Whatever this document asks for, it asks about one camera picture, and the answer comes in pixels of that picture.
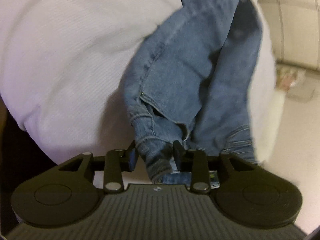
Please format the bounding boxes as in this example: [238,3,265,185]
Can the blue denim jeans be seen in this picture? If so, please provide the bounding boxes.
[122,0,263,184]

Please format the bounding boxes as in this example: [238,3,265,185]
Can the lavender duvet cover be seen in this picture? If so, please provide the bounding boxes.
[0,0,287,170]

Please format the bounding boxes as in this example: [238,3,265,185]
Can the white wardrobe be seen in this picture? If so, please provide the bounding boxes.
[258,0,319,71]

